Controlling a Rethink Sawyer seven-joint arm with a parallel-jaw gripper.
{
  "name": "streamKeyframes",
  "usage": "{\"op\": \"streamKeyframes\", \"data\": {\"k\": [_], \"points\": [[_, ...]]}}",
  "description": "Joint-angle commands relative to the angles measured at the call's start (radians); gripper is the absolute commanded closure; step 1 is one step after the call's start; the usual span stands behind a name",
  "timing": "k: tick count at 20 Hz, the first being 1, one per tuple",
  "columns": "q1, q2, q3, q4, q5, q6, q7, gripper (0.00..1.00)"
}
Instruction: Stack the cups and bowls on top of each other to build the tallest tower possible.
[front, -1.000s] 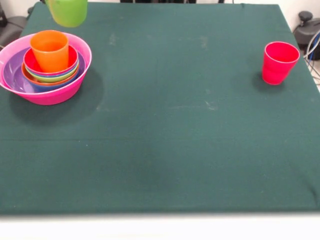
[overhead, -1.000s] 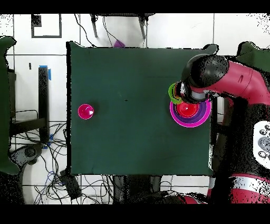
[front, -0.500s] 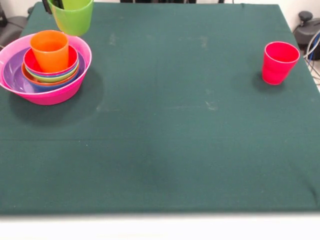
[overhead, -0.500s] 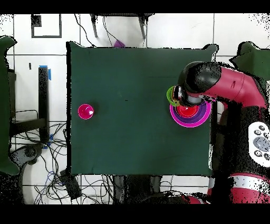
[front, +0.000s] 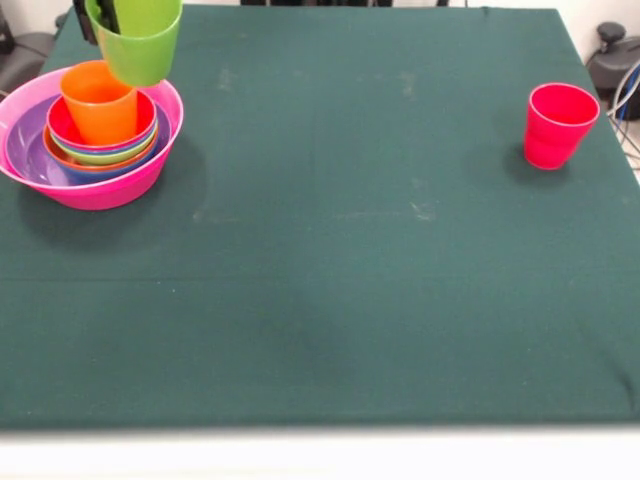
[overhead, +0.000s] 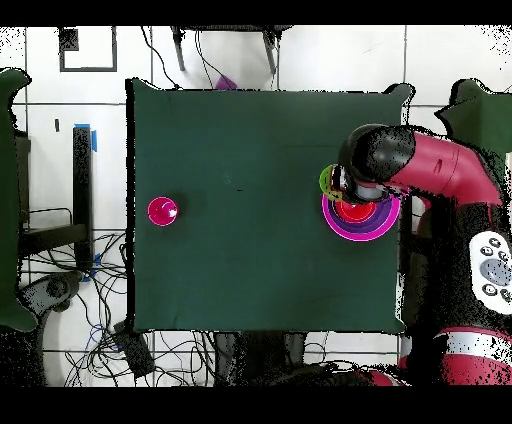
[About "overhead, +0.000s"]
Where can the dark green tablecloth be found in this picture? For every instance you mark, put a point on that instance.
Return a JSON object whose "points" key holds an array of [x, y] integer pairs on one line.
{"points": [[240, 140]]}

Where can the pinkish red cup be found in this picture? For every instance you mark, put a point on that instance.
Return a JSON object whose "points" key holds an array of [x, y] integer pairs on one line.
{"points": [[159, 214]]}

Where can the black power brick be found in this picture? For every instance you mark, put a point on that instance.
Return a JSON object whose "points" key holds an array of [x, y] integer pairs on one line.
{"points": [[134, 352]]}

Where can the purple bowl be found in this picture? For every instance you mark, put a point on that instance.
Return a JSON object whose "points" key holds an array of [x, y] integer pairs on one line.
{"points": [[380, 224]]}

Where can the large pink bowl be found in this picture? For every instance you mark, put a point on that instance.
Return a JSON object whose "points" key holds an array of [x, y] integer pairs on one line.
{"points": [[360, 238]]}

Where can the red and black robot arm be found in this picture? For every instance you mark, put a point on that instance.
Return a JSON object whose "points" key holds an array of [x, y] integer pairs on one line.
{"points": [[440, 168]]}

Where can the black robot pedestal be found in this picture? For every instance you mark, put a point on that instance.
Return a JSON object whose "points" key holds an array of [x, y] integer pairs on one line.
{"points": [[260, 356]]}

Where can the black square frame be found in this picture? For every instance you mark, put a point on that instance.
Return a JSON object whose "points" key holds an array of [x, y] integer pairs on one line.
{"points": [[88, 70]]}

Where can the small pinkish red bowl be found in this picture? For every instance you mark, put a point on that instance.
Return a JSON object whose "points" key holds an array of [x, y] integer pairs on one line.
{"points": [[337, 212]]}

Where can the black camera tripod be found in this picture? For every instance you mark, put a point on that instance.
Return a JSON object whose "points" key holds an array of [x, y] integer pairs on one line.
{"points": [[179, 52]]}

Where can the green cloth covered table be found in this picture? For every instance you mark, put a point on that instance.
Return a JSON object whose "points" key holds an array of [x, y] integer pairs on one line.
{"points": [[480, 116], [8, 200]]}

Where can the black metal stand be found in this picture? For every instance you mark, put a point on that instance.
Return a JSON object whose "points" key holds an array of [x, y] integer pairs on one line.
{"points": [[82, 180]]}

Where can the green cup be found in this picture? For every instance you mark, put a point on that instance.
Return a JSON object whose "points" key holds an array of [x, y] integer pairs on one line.
{"points": [[326, 182]]}

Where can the small purple object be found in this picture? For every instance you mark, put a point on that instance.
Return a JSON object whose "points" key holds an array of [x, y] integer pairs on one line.
{"points": [[224, 84]]}

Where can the dark grey pedestal leg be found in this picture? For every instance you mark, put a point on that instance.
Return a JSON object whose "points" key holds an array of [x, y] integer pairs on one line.
{"points": [[56, 288]]}

